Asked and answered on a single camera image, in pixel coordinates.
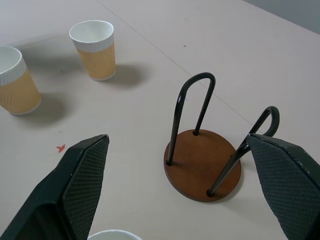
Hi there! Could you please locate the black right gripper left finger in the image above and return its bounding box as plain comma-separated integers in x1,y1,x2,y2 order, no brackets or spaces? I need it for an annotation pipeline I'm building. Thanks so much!
0,134,110,240

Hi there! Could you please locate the wooden base wire holder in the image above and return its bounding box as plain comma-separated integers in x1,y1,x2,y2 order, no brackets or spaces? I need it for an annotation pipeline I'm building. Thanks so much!
163,72,280,203

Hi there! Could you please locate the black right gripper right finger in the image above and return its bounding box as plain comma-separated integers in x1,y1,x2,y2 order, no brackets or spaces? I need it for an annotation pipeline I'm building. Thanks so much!
245,133,320,240

